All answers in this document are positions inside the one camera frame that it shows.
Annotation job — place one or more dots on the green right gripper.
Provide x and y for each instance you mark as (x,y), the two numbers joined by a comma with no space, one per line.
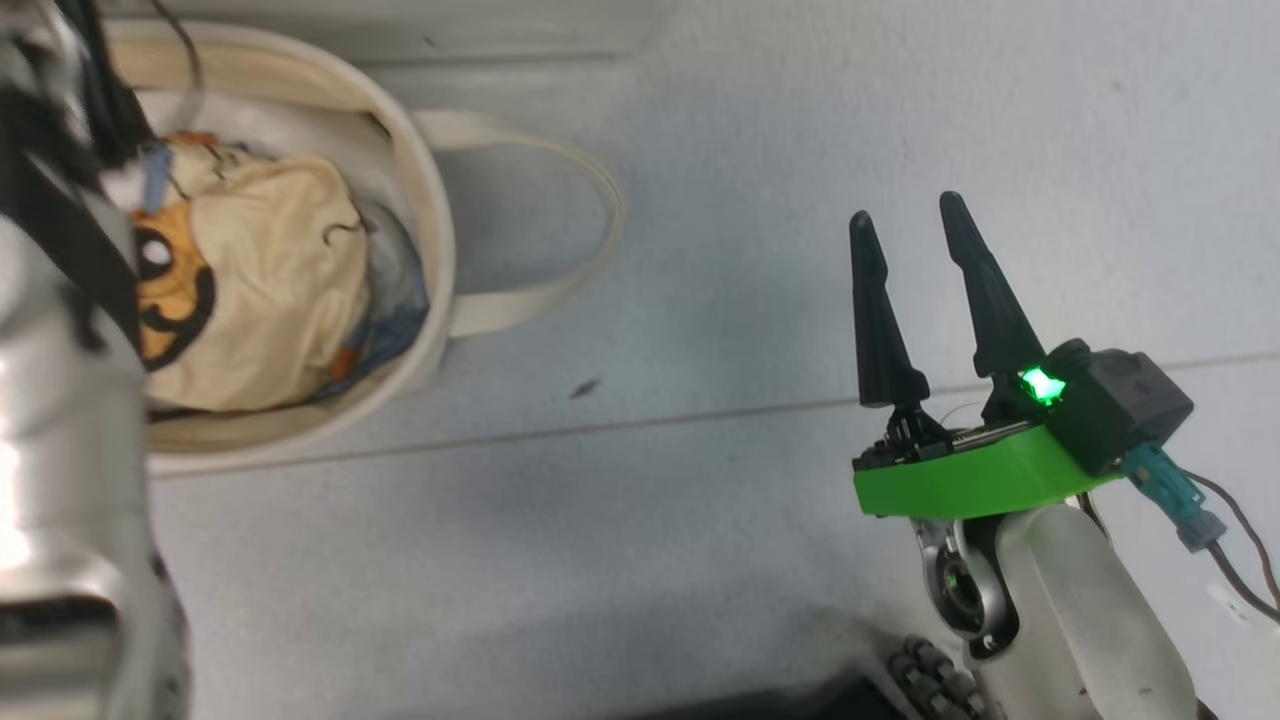
(960,480)

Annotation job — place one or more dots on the blue printed garment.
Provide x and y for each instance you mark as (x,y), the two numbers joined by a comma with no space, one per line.
(400,300)

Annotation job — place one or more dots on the cream garment with orange print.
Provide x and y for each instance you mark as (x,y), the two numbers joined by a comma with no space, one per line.
(280,290)

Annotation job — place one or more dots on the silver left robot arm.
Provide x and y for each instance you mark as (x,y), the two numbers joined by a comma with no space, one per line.
(60,450)

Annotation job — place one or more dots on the cream canvas laundry basket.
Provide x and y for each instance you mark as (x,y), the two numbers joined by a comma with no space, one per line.
(430,250)

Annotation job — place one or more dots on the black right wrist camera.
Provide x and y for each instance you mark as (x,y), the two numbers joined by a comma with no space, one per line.
(1115,405)

